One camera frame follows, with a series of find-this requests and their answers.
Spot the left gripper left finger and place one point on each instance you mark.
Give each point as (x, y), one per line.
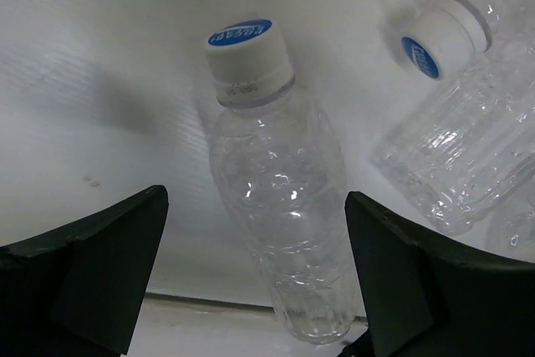
(77, 290)

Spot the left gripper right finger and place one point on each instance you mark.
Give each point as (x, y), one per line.
(426, 294)

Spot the clear bottle blue cap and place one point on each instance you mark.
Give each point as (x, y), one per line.
(469, 145)

